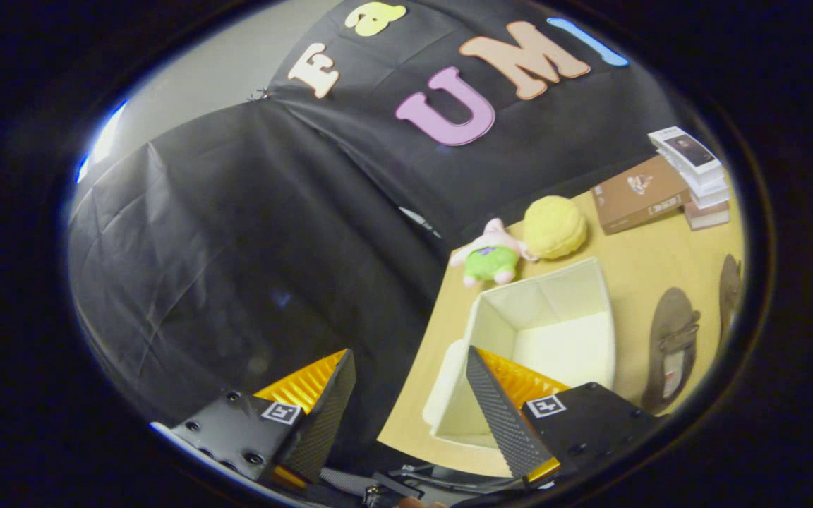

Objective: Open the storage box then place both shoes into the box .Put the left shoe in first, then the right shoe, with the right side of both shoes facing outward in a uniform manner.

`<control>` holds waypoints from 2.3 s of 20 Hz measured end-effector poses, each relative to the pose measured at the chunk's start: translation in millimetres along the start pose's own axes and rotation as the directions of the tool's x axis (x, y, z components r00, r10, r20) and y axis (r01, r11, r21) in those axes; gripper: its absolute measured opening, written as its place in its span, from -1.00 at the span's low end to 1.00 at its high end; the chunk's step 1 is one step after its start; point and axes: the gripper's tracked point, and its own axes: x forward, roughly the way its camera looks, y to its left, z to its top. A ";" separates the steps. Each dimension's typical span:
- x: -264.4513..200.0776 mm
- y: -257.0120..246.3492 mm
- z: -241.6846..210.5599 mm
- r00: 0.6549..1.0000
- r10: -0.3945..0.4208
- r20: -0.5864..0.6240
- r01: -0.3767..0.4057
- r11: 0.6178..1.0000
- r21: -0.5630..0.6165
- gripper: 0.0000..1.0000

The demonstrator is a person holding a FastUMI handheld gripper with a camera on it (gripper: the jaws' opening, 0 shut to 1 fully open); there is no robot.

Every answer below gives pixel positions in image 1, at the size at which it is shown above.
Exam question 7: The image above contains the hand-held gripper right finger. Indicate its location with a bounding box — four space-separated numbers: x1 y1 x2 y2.
464 345 661 492

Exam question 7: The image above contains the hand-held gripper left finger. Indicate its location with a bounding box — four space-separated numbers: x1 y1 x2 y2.
167 349 357 492

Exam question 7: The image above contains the beige fabric storage box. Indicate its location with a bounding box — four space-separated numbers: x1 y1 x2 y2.
422 256 617 452

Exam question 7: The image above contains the brown suede shoe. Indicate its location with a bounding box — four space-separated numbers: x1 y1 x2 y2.
641 287 701 415
719 254 743 334

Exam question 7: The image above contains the pink and green plush toy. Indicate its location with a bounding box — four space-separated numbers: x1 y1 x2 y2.
449 219 538 288

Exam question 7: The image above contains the yellow plush ball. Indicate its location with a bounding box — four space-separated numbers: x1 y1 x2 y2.
523 196 588 260

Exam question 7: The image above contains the brown book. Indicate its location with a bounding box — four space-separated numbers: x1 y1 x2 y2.
591 155 692 235

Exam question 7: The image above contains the pale pink book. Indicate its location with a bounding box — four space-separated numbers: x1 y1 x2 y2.
684 201 731 231

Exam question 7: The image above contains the white book with portrait cover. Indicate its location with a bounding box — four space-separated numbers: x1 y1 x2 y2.
648 127 723 176

